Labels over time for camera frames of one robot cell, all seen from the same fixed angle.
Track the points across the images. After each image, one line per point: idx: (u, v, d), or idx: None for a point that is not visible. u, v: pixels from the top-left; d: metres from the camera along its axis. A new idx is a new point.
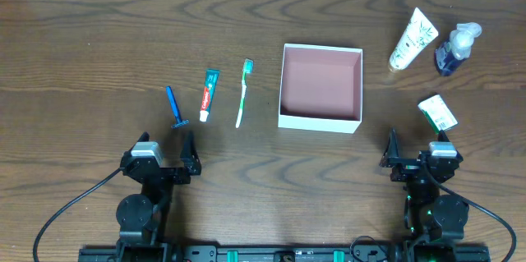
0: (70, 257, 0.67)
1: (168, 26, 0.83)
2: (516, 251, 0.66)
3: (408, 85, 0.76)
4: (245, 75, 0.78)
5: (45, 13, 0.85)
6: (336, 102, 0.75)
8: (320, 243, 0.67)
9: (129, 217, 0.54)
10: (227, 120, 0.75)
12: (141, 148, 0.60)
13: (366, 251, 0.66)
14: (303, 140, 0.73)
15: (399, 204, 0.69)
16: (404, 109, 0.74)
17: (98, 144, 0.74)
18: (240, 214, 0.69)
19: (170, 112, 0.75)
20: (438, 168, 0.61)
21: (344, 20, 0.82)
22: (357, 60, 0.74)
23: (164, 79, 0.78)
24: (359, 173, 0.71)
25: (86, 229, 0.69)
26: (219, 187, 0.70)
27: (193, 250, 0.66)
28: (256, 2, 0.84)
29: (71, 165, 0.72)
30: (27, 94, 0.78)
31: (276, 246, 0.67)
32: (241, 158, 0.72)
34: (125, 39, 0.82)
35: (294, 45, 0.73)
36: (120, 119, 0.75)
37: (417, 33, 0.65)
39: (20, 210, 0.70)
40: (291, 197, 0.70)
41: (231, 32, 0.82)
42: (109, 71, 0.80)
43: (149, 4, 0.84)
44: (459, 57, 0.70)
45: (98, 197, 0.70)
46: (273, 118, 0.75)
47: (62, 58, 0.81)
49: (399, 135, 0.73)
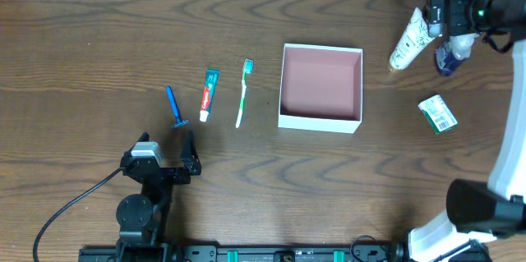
0: (70, 257, 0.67)
1: (168, 26, 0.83)
2: (515, 251, 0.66)
3: (408, 85, 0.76)
4: (245, 75, 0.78)
5: (44, 12, 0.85)
6: (336, 102, 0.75)
8: (320, 242, 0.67)
9: (128, 217, 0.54)
10: (227, 120, 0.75)
12: (141, 148, 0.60)
13: (366, 251, 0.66)
14: (303, 140, 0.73)
15: (399, 204, 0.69)
16: (404, 109, 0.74)
17: (98, 144, 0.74)
18: (240, 214, 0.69)
19: (170, 112, 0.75)
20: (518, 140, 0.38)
21: (344, 20, 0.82)
22: (357, 60, 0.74)
23: (164, 79, 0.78)
24: (359, 173, 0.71)
25: (86, 229, 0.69)
26: (219, 187, 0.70)
27: (193, 250, 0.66)
28: (256, 2, 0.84)
29: (71, 165, 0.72)
30: (26, 94, 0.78)
31: (276, 246, 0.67)
32: (241, 158, 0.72)
34: (124, 39, 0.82)
35: (294, 45, 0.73)
36: (121, 118, 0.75)
37: (419, 33, 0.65)
39: (20, 211, 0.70)
40: (291, 197, 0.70)
41: (231, 31, 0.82)
42: (109, 71, 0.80)
43: (149, 4, 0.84)
44: (459, 57, 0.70)
45: (98, 197, 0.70)
46: (273, 118, 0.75)
47: (62, 58, 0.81)
49: (399, 135, 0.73)
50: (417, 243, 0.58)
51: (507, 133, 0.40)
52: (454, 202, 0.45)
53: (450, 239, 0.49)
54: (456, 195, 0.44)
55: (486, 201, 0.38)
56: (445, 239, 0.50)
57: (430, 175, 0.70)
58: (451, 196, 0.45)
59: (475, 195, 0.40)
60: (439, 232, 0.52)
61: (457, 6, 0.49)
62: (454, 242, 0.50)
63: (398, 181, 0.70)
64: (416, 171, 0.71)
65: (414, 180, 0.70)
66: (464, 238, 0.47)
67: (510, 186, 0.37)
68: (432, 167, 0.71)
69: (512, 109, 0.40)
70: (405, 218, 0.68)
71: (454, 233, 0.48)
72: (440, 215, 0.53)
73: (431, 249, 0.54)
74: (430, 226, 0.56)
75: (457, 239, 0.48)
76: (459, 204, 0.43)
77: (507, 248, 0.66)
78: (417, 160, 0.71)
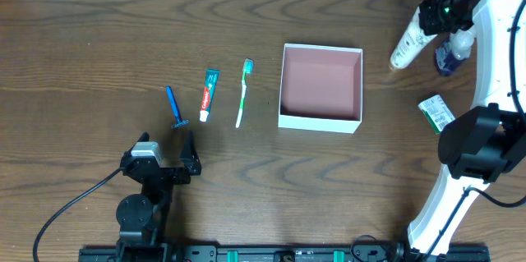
0: (70, 257, 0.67)
1: (168, 26, 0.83)
2: (515, 251, 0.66)
3: (408, 85, 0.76)
4: (245, 75, 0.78)
5: (45, 12, 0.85)
6: (336, 102, 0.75)
8: (320, 242, 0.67)
9: (128, 218, 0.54)
10: (227, 121, 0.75)
12: (141, 148, 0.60)
13: (366, 251, 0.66)
14: (303, 140, 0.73)
15: (399, 203, 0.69)
16: (403, 110, 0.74)
17: (98, 144, 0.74)
18: (240, 214, 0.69)
19: (170, 112, 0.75)
20: (489, 75, 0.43)
21: (344, 20, 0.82)
22: (357, 60, 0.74)
23: (164, 79, 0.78)
24: (359, 173, 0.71)
25: (86, 229, 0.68)
26: (219, 187, 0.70)
27: (193, 250, 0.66)
28: (256, 2, 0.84)
29: (70, 165, 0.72)
30: (26, 94, 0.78)
31: (276, 246, 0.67)
32: (241, 158, 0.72)
34: (124, 39, 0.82)
35: (294, 45, 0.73)
36: (121, 118, 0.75)
37: (418, 31, 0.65)
39: (20, 211, 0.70)
40: (291, 197, 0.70)
41: (231, 32, 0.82)
42: (109, 70, 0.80)
43: (149, 4, 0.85)
44: (459, 57, 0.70)
45: (99, 197, 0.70)
46: (273, 118, 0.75)
47: (62, 58, 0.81)
49: (399, 135, 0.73)
50: (416, 230, 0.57)
51: (481, 63, 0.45)
52: (445, 141, 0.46)
53: (446, 199, 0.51)
54: (446, 135, 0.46)
55: (472, 112, 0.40)
56: (442, 202, 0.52)
57: (430, 175, 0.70)
58: (445, 139, 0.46)
59: (462, 118, 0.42)
60: (434, 202, 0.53)
61: (427, 11, 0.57)
62: (450, 201, 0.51)
63: (398, 181, 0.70)
64: (416, 171, 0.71)
65: (414, 180, 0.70)
66: (459, 189, 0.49)
67: (490, 98, 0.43)
68: (432, 167, 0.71)
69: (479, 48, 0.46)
70: (406, 218, 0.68)
71: (448, 186, 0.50)
72: (432, 187, 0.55)
73: (431, 221, 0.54)
74: (426, 204, 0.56)
75: (450, 199, 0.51)
76: (449, 141, 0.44)
77: (507, 248, 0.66)
78: (417, 161, 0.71)
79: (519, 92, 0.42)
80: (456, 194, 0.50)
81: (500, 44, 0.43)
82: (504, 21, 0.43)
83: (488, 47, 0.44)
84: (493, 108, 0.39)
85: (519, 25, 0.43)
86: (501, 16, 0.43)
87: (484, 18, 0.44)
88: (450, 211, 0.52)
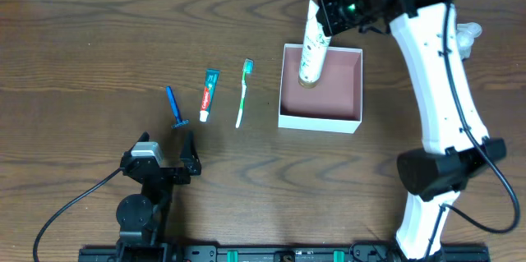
0: (70, 257, 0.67)
1: (168, 26, 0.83)
2: (515, 251, 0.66)
3: (408, 85, 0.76)
4: (245, 75, 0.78)
5: (45, 12, 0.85)
6: (336, 102, 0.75)
8: (320, 242, 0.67)
9: (128, 218, 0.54)
10: (228, 121, 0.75)
12: (141, 148, 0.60)
13: (366, 251, 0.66)
14: (303, 140, 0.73)
15: (399, 203, 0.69)
16: (403, 110, 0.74)
17: (98, 144, 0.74)
18: (240, 214, 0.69)
19: (170, 112, 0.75)
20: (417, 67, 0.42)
21: None
22: (357, 60, 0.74)
23: (164, 79, 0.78)
24: (359, 173, 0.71)
25: (87, 230, 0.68)
26: (218, 187, 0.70)
27: (193, 250, 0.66)
28: (256, 2, 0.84)
29: (70, 165, 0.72)
30: (26, 94, 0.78)
31: (276, 246, 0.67)
32: (241, 158, 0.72)
34: (124, 39, 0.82)
35: (294, 45, 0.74)
36: (120, 118, 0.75)
37: None
39: (20, 212, 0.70)
40: (291, 197, 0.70)
41: (231, 32, 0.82)
42: (109, 70, 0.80)
43: (149, 4, 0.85)
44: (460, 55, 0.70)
45: (98, 197, 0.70)
46: (273, 118, 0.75)
47: (62, 57, 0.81)
49: (400, 135, 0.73)
50: (408, 232, 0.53)
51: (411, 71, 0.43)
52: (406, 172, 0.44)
53: (424, 218, 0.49)
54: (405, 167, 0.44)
55: (431, 158, 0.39)
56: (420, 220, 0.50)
57: None
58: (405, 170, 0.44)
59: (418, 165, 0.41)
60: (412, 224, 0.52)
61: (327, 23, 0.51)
62: (428, 219, 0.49)
63: (398, 181, 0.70)
64: None
65: None
66: (435, 207, 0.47)
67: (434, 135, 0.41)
68: None
69: (412, 80, 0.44)
70: None
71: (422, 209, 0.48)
72: (408, 202, 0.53)
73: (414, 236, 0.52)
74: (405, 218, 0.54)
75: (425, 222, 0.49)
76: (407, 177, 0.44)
77: (507, 248, 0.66)
78: None
79: (471, 127, 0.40)
80: (432, 211, 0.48)
81: (421, 56, 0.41)
82: (431, 44, 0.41)
83: (424, 83, 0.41)
84: (452, 152, 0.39)
85: (449, 48, 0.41)
86: (427, 41, 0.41)
87: (401, 36, 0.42)
88: (428, 234, 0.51)
